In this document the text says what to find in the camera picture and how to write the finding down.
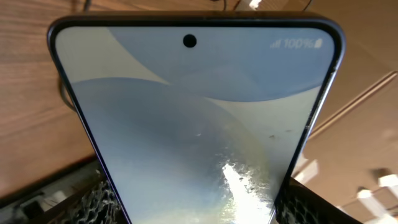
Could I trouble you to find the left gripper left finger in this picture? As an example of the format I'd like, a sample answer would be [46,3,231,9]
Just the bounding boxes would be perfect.
[30,179,124,224]

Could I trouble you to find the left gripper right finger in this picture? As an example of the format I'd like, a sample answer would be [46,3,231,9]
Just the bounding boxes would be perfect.
[275,178,361,224]

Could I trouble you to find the blue Galaxy S24+ smartphone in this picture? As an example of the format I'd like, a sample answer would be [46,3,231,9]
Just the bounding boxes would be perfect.
[47,11,345,223]

